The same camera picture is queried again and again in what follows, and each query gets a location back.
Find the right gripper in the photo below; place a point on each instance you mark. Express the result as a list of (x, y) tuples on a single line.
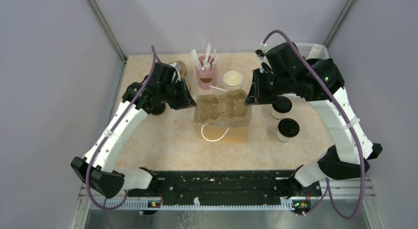
[(256, 95)]

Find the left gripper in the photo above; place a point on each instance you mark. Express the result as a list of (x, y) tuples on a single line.
[(186, 100)]

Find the single brown pulp cup carrier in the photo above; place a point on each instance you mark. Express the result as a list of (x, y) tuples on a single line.
[(226, 110)]

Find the black plastic cup lid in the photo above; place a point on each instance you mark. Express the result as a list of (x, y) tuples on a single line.
[(282, 105)]

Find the white paper coffee cup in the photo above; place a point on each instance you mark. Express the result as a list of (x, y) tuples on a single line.
[(278, 115)]

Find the brown paper takeout bag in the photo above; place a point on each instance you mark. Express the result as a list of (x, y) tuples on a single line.
[(213, 133)]

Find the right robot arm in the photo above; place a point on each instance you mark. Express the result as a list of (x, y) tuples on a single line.
[(317, 80)]

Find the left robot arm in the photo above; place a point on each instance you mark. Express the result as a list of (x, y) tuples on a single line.
[(164, 86)]

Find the stack of black lids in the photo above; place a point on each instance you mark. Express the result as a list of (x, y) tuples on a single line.
[(158, 110)]

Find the stack of white paper cups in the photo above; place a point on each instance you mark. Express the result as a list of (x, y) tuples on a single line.
[(232, 80)]

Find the pink straw holder cup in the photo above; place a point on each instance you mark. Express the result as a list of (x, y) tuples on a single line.
[(205, 78)]

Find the white plastic basket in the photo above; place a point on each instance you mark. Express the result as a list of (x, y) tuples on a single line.
[(312, 50)]

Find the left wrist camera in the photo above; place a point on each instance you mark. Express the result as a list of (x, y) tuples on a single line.
[(178, 66)]

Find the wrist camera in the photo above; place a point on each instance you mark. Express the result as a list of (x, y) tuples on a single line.
[(178, 66), (260, 52)]

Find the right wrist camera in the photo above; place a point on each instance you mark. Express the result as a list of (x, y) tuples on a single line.
[(260, 52)]

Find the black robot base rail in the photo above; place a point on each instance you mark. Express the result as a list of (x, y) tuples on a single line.
[(229, 190)]

